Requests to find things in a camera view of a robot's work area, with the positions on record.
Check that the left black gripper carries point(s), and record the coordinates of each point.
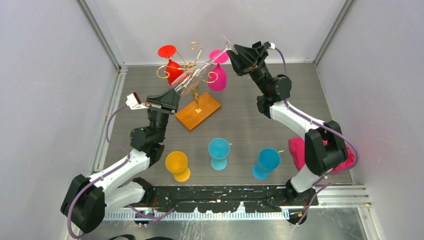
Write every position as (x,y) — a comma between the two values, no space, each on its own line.
(168,102)

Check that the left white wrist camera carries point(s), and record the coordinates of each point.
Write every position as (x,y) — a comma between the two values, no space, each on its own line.
(134,102)

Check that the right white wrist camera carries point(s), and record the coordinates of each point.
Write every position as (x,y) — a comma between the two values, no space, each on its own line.
(263,46)

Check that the pink crumpled cloth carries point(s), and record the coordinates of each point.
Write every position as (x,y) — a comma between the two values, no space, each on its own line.
(297,150)

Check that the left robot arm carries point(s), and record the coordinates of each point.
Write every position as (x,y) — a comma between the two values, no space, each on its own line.
(90,198)

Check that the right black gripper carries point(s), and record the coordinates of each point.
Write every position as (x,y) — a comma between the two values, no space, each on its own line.
(247,58)

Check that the clear wine glass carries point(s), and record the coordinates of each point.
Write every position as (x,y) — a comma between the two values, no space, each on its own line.
(196,72)

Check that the blue wine glass centre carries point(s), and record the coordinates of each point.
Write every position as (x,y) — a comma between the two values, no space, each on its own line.
(218,150)

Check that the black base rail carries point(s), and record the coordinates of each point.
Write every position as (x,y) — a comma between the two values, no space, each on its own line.
(224,198)

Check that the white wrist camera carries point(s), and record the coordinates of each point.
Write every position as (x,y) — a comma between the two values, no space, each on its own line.
(263,46)
(134,102)

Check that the red plastic wine glass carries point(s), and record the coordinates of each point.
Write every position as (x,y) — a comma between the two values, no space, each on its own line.
(172,70)

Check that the gold wire glass rack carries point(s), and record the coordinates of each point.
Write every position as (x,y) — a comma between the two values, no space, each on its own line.
(203,106)

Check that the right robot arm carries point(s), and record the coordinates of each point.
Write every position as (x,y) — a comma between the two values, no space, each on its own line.
(324,145)

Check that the pink plastic wine glass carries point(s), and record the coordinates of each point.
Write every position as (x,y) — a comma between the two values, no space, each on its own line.
(218,77)

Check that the yellow plastic wine glass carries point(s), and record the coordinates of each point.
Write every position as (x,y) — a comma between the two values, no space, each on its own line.
(177,164)

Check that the blue wine glass right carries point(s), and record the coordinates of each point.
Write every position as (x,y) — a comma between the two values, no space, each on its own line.
(267,161)

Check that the blue wine glass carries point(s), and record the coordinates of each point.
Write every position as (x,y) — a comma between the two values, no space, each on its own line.
(267,161)
(218,150)

